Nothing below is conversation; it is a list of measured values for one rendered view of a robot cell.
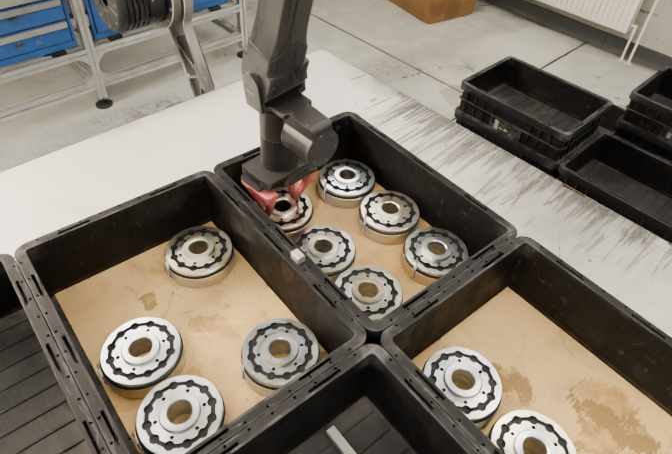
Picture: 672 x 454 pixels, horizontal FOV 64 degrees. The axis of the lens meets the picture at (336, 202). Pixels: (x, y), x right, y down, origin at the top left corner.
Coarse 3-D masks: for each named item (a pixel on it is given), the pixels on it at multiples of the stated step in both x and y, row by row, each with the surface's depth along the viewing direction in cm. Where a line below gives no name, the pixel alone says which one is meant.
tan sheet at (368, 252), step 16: (304, 192) 99; (320, 208) 96; (336, 208) 96; (352, 208) 96; (320, 224) 93; (336, 224) 93; (352, 224) 93; (368, 240) 91; (368, 256) 88; (384, 256) 88; (400, 256) 88; (400, 272) 86; (416, 288) 84
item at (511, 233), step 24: (336, 120) 99; (360, 120) 99; (216, 168) 87; (432, 168) 90; (240, 192) 84; (456, 192) 86; (264, 216) 79; (288, 240) 76; (504, 240) 78; (312, 264) 73; (336, 288) 70; (432, 288) 71; (360, 312) 68; (408, 312) 68
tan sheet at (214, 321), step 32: (160, 256) 86; (96, 288) 80; (128, 288) 81; (160, 288) 81; (192, 288) 81; (224, 288) 82; (256, 288) 82; (96, 320) 76; (128, 320) 77; (192, 320) 77; (224, 320) 78; (256, 320) 78; (96, 352) 73; (192, 352) 74; (224, 352) 74; (320, 352) 75; (224, 384) 70; (128, 416) 67
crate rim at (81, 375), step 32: (160, 192) 82; (224, 192) 83; (256, 224) 78; (288, 256) 74; (32, 288) 68; (320, 288) 70; (352, 320) 67; (64, 352) 62; (352, 352) 64; (288, 384) 60; (96, 416) 56; (256, 416) 57; (192, 448) 54
